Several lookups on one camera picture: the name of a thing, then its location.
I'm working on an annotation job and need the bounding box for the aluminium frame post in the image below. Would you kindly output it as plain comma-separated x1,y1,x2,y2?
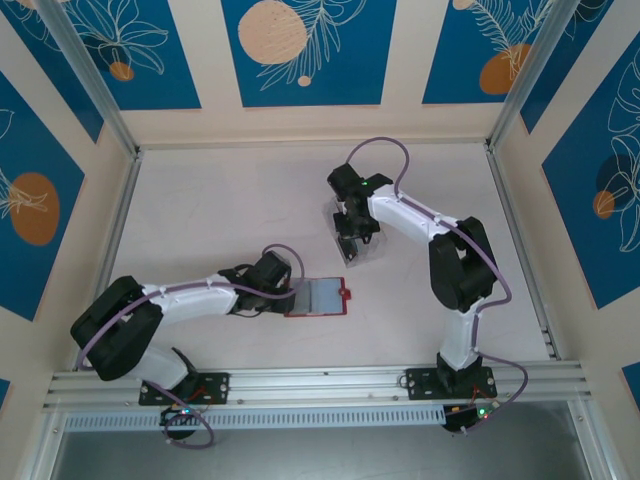
35,0,142,160
487,0,614,151

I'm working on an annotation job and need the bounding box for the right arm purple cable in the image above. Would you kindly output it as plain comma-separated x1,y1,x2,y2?
347,138,530,436

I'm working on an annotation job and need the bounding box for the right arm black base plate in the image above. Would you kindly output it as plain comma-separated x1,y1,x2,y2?
405,367,499,401

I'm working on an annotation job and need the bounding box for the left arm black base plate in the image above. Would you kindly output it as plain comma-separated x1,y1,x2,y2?
138,372,231,406

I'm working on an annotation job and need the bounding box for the long aluminium mounting rail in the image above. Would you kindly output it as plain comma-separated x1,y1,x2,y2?
42,360,594,412

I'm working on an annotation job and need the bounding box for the small circuit board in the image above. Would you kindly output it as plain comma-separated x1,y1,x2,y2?
443,402,501,432
159,405,207,427

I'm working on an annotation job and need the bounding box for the clear plastic card tray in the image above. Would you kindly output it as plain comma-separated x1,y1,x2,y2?
322,197,389,267

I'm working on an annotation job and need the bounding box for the grey slotted cable duct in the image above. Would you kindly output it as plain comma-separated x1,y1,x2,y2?
63,405,447,432

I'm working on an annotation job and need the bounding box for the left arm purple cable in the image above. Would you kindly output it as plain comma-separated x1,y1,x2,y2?
78,243,307,449

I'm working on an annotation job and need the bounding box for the red leather card holder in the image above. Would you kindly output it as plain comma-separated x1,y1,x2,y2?
283,275,354,319

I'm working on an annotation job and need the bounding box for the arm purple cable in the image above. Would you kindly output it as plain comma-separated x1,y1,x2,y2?
78,243,307,449
347,138,530,436

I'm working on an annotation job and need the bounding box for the aluminium table side rail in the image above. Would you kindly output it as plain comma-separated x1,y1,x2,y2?
484,144,561,361
74,149,144,371

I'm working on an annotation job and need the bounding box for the blue floral wall panel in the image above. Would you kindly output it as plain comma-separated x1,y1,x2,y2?
422,0,566,105
221,0,399,108
67,0,202,111
0,72,86,322
542,47,640,310

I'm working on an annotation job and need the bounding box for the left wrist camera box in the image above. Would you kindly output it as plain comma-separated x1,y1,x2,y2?
255,250,294,284

